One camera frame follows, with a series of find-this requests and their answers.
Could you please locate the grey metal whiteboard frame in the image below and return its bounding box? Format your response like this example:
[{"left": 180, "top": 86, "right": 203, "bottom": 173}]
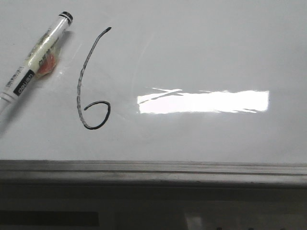
[{"left": 0, "top": 160, "right": 307, "bottom": 187}]

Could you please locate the white whiteboard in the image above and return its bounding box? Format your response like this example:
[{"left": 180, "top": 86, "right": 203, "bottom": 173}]
[{"left": 0, "top": 0, "right": 307, "bottom": 163}]

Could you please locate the white black whiteboard marker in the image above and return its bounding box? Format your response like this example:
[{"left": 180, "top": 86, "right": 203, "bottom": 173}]
[{"left": 0, "top": 11, "right": 73, "bottom": 112}]

